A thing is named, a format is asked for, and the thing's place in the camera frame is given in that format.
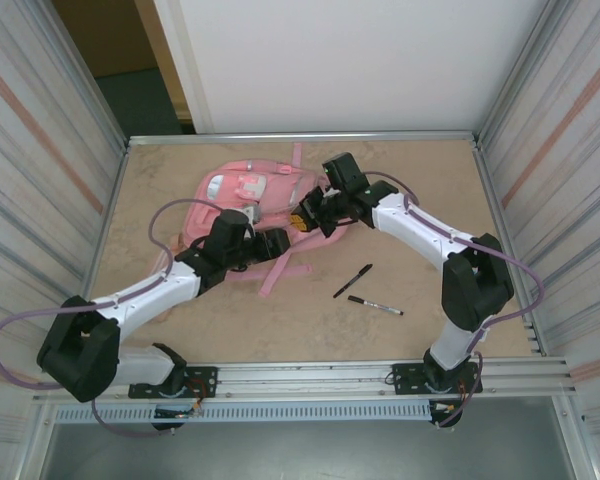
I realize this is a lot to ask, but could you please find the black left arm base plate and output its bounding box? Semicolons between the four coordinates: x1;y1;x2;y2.
128;366;219;400

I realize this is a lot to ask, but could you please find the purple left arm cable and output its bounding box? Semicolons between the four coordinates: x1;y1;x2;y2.
0;198;216;439

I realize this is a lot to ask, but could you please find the slotted grey cable duct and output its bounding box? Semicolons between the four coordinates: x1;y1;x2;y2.
52;401;431;425

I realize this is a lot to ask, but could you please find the brown wooden door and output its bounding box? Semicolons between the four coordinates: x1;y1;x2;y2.
52;0;191;121

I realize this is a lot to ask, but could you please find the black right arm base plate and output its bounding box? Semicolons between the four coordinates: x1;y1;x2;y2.
389;362;483;397

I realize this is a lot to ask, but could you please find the pink student backpack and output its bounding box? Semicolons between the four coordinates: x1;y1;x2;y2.
169;143;342;300

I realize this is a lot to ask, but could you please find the aluminium front mounting rail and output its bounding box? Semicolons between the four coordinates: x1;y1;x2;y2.
33;360;580;403

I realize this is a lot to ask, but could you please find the aluminium table back rail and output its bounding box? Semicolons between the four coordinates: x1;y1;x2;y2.
126;130;483;147

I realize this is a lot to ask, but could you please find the aluminium frame post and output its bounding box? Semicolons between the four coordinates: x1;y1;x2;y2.
27;0;131;156
472;0;574;146

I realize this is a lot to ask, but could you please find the grey metal sheet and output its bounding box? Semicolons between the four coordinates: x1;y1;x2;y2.
37;422;589;480

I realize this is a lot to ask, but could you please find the all black marker pen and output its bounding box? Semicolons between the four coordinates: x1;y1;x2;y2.
333;263;374;299

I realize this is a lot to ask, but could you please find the white barrel marker pen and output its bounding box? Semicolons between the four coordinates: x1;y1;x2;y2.
347;294;405;317

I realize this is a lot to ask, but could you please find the aluminium table side rail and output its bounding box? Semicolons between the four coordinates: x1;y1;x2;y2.
472;147;549;357
62;147;131;366

